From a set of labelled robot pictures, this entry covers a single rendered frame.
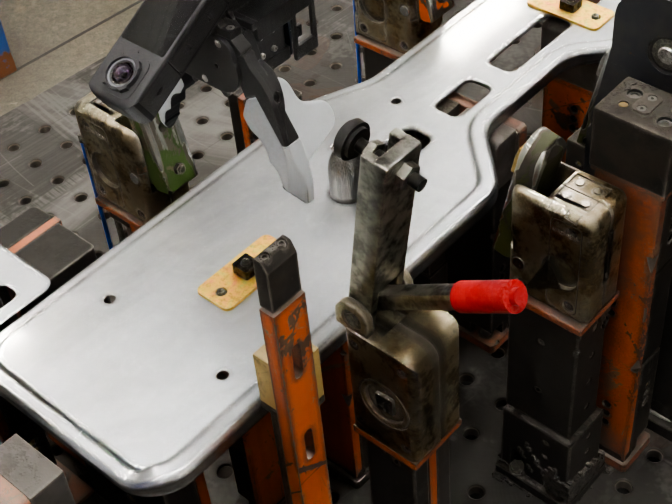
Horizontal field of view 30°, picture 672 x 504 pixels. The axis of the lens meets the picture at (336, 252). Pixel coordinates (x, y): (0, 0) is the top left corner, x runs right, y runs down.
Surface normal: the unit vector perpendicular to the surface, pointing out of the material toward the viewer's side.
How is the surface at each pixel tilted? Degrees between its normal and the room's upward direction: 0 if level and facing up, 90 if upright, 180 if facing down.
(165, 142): 78
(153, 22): 28
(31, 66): 0
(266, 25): 90
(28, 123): 0
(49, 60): 0
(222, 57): 90
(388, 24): 90
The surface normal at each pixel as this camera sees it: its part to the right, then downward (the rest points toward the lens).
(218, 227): -0.07, -0.71
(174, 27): -0.36, -0.35
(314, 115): 0.59, -0.04
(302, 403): 0.75, 0.43
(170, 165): 0.72, 0.26
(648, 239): -0.66, 0.56
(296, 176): 0.01, 0.73
